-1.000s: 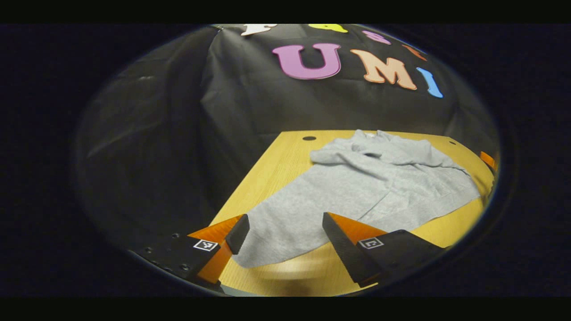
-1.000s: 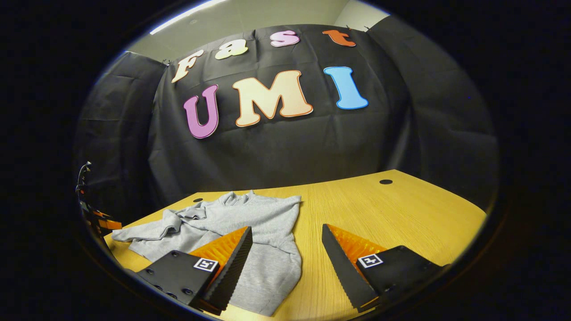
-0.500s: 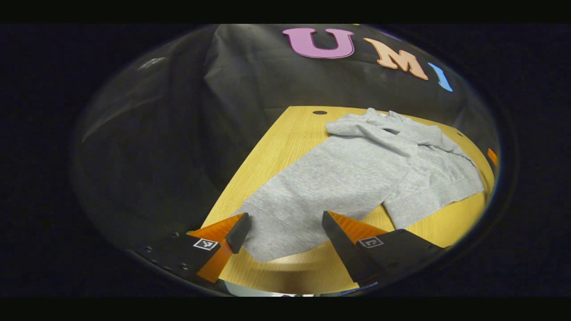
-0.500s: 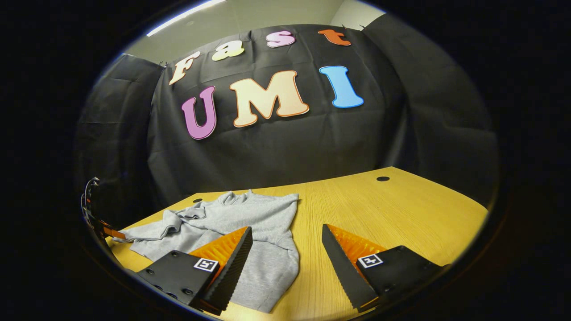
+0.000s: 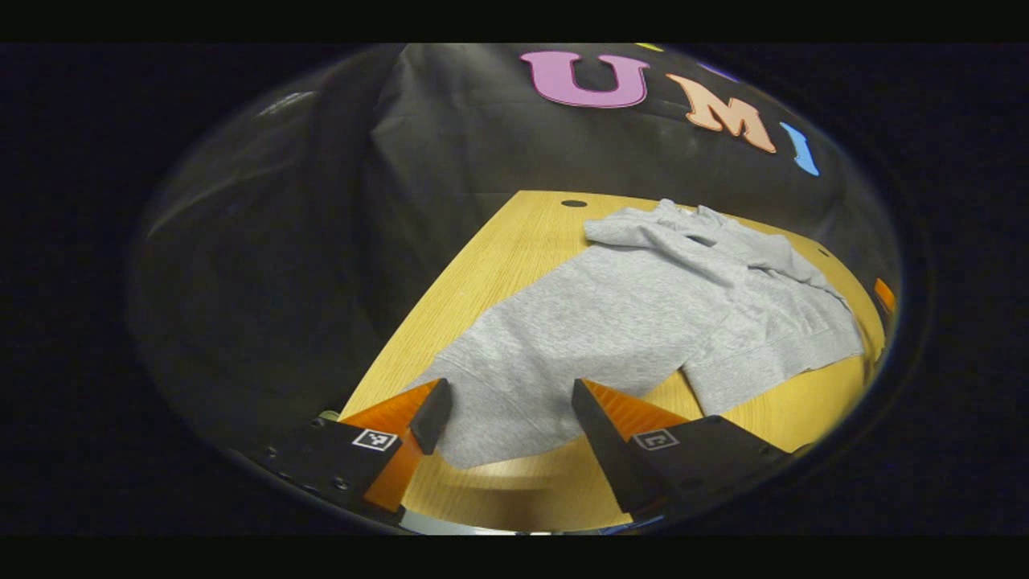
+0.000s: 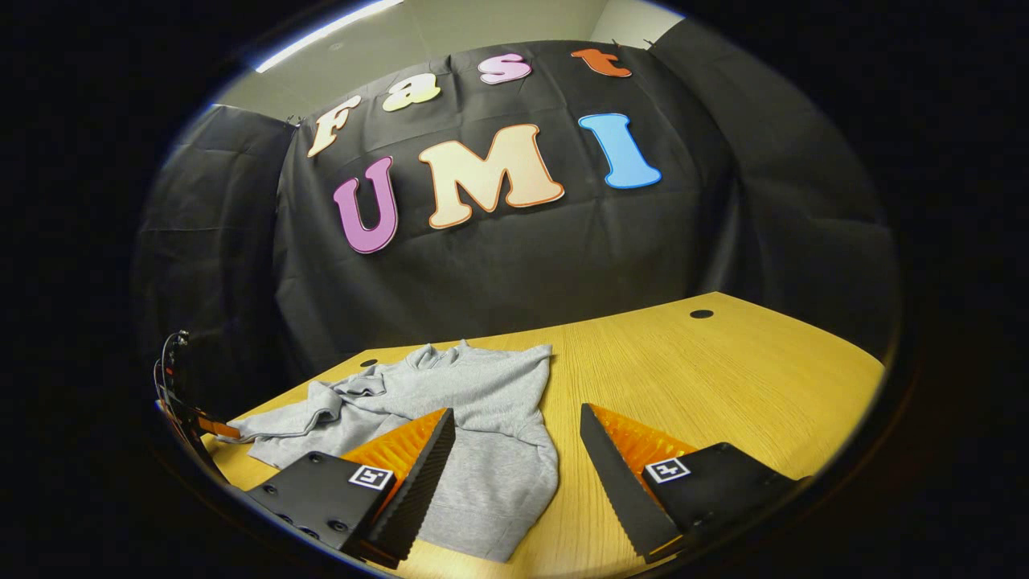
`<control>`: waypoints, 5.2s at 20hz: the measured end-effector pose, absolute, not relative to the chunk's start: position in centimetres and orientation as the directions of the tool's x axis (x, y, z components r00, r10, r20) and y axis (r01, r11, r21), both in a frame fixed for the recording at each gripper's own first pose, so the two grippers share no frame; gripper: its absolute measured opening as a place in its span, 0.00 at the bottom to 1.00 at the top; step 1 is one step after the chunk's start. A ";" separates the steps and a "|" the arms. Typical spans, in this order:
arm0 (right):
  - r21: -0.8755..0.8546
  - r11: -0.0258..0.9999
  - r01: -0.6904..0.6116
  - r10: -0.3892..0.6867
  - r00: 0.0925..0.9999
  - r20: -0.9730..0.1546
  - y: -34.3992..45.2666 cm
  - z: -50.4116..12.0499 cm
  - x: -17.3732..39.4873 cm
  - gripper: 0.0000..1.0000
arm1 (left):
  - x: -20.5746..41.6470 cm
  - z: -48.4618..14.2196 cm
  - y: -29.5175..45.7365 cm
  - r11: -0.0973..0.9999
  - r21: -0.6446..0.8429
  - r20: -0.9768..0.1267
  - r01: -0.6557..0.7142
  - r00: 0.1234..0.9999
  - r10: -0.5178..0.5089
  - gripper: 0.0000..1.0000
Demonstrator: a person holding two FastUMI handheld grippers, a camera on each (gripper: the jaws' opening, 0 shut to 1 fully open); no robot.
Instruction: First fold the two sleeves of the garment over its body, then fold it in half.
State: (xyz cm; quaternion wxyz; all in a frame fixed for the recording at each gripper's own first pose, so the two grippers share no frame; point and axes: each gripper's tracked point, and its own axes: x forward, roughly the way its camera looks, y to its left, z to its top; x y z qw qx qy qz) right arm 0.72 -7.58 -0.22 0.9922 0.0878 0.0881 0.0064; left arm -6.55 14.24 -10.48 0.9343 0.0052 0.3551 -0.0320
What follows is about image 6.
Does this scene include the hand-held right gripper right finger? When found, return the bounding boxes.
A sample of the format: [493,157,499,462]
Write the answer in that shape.
[580,402,813,564]

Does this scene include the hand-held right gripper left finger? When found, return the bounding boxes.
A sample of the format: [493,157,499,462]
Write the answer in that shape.
[245,407,457,570]

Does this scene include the grey sweatshirt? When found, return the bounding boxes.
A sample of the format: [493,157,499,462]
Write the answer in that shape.
[215,339,560,563]

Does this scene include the black backdrop cloth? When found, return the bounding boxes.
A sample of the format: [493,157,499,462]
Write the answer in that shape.
[133,18,900,419]

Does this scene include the black cable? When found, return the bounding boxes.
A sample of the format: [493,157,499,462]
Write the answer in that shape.
[154,330,191,403]

